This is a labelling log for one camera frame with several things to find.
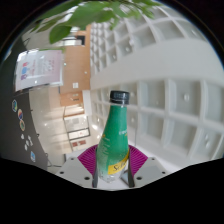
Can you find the green leafy potted plant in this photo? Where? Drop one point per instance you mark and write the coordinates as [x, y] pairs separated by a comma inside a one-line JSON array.
[[86, 15]]

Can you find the green plastic drink bottle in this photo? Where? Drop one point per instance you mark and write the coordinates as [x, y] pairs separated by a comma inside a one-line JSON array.
[[113, 140]]

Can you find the small white sticker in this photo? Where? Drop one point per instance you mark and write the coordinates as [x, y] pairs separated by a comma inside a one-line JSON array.
[[30, 140], [22, 136], [27, 146]]

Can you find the round green-rimmed sticker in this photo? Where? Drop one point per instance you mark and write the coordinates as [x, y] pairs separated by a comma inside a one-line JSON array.
[[22, 125]]

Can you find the blue rectangular sticker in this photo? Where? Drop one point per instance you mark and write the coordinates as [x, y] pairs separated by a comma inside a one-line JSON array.
[[32, 156]]

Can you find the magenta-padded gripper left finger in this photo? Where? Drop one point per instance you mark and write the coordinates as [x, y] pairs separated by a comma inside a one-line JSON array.
[[75, 171]]

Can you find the clear acrylic sign stand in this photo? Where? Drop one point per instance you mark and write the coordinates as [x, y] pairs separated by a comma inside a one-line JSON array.
[[38, 70]]

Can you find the recessed ceiling lights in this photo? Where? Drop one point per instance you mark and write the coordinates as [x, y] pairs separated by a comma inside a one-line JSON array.
[[186, 97]]

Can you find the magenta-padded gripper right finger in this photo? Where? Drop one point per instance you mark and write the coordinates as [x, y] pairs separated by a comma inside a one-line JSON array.
[[150, 170]]

